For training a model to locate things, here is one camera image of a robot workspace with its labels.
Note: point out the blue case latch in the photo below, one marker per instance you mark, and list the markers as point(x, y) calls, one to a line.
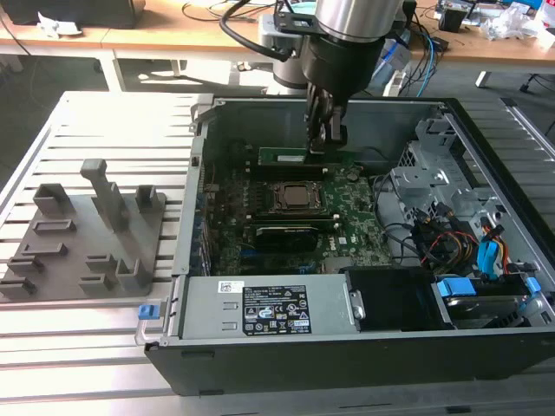
point(146, 312)

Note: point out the silver CPU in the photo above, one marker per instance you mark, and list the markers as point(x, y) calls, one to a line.
point(299, 196)

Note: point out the silver power supply unit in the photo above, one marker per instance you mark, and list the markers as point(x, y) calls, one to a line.
point(204, 312)

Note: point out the grey parts rack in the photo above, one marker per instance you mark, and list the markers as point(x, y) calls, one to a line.
point(86, 242)

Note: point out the green motherboard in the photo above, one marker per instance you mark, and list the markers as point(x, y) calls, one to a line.
point(347, 208)

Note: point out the small dark desk device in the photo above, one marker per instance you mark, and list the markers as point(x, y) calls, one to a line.
point(451, 17)

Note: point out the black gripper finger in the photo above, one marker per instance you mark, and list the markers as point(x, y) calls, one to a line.
point(315, 121)
point(337, 128)

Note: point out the black RAM slot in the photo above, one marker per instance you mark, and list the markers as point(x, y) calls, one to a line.
point(260, 221)
point(260, 217)
point(260, 213)
point(286, 175)
point(286, 168)
point(329, 225)
point(286, 171)

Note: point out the black graphics card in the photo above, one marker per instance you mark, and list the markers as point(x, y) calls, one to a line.
point(286, 238)

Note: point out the wrist camera with black bracket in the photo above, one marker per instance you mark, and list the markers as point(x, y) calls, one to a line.
point(282, 41)

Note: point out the clear plastic bag pile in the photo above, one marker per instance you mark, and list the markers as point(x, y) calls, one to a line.
point(507, 21)

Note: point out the wooden desk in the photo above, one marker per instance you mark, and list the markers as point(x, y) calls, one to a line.
point(182, 37)

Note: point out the green RAM stick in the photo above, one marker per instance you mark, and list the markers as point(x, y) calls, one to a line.
point(282, 156)

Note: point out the silver metal drive cage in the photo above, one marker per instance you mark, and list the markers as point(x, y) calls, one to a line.
point(416, 177)

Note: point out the hard disk in blue carrier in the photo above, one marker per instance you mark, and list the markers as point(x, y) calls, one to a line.
point(455, 288)

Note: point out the black open PC case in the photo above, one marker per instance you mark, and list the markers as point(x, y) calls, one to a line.
point(303, 368)

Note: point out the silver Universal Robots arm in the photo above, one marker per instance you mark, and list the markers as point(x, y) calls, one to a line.
point(355, 17)

